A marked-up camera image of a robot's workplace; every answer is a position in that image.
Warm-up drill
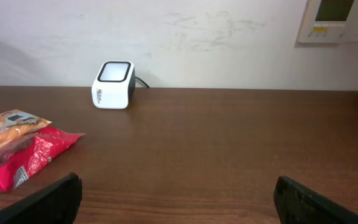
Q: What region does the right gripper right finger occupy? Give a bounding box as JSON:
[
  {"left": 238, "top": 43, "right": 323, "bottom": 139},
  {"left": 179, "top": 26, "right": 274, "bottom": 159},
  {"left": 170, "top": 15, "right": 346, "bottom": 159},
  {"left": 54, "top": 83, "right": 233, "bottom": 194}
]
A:
[{"left": 273, "top": 176, "right": 358, "bottom": 224}]

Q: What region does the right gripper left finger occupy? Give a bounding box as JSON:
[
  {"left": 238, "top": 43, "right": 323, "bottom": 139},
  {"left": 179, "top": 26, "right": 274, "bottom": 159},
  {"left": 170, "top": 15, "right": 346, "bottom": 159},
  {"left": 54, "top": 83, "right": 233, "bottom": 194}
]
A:
[{"left": 0, "top": 172, "right": 83, "bottom": 224}]

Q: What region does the red snack bag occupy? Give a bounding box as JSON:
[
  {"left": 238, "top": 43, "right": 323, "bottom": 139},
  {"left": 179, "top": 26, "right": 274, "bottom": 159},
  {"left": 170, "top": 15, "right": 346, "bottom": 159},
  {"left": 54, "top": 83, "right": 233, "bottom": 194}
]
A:
[{"left": 0, "top": 127, "right": 83, "bottom": 192}]

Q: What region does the yellow snack bag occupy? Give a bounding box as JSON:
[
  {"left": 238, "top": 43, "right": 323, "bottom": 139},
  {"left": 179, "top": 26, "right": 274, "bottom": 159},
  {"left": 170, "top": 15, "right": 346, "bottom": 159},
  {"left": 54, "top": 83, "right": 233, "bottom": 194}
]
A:
[{"left": 0, "top": 110, "right": 52, "bottom": 148}]

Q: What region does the white barcode scanner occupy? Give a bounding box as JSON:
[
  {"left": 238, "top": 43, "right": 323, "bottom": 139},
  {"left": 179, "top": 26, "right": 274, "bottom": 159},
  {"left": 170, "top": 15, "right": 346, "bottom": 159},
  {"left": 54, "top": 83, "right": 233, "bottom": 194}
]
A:
[{"left": 91, "top": 60, "right": 135, "bottom": 110}]

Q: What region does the black scanner cable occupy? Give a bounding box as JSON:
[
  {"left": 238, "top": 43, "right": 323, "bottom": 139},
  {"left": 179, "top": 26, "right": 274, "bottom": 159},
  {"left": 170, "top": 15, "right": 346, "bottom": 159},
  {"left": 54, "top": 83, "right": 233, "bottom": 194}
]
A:
[{"left": 134, "top": 76, "right": 150, "bottom": 89}]

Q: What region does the beige wall control panel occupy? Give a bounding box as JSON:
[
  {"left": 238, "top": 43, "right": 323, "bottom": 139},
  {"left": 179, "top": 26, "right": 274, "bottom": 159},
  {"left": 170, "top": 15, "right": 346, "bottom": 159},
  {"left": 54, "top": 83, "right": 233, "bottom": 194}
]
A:
[{"left": 297, "top": 0, "right": 358, "bottom": 44}]

